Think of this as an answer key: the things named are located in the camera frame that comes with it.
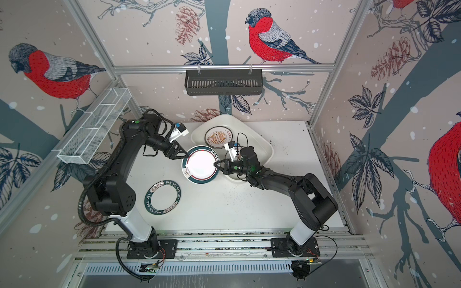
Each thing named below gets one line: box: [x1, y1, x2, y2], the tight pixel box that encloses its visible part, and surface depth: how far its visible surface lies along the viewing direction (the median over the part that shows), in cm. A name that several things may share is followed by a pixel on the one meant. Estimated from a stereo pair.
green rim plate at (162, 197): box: [144, 180, 182, 216], surface depth 90 cm
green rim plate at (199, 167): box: [181, 145, 220, 185], surface depth 83 cm
